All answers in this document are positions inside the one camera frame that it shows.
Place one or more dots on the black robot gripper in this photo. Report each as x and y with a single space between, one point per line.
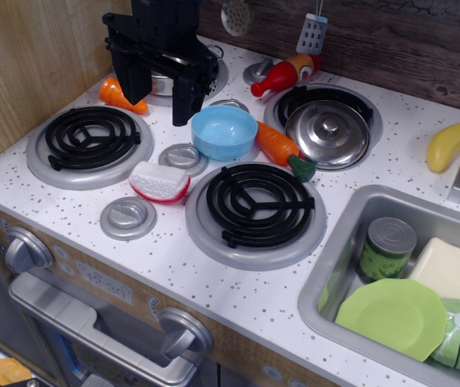
161 36

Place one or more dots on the light blue plastic bowl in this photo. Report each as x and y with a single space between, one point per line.
223 132

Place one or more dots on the orange toy carrot green stem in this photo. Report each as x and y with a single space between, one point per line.
283 151

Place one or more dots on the steel pot lid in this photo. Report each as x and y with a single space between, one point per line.
330 134

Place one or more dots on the orange carrot tip piece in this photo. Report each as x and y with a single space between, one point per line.
110 92

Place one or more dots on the back left grey burner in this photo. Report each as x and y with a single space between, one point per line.
161 94

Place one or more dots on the grey stove knob middle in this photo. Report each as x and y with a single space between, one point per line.
185 157

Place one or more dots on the grey stove knob behind bowl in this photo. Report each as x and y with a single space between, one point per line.
230 102

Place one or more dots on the front left black burner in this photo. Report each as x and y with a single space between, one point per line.
88 147

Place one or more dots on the black burner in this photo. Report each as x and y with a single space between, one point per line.
255 216
282 105
88 147

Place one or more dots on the grey stove knob back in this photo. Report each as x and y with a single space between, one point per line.
257 72

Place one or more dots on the red white toy radish slice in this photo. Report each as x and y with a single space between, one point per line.
159 183

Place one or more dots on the silver perforated toy ladle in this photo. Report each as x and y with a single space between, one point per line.
236 17

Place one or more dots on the back right black burner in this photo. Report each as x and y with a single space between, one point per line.
282 105

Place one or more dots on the red toy ketchup bottle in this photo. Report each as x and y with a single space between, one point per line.
287 73

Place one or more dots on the grey stove knob front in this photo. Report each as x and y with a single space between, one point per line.
128 218

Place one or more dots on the front right black burner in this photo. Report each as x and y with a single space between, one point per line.
255 216

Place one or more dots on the grey toy spatula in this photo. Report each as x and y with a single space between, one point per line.
312 35

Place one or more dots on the grey oven dial left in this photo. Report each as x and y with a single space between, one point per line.
26 251

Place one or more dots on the grey oven dial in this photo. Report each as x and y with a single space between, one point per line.
183 333
26 251

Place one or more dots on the silver toy sink basin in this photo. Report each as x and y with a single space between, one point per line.
358 360

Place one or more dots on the grey oven dial right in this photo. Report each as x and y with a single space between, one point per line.
183 333

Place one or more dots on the green toy tin can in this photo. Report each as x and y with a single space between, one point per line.
386 250

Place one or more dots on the yellow toy banana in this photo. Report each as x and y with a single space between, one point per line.
442 148

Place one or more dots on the orange toy on floor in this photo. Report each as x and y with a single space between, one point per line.
11 371

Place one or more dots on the green plastic plate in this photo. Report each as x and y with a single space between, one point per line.
401 314

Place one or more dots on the cream toy cutting board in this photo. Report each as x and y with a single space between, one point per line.
438 268

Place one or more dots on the green toy cabbage half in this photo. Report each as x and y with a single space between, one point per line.
447 352

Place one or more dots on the grey oven door handle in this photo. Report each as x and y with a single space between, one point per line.
76 320

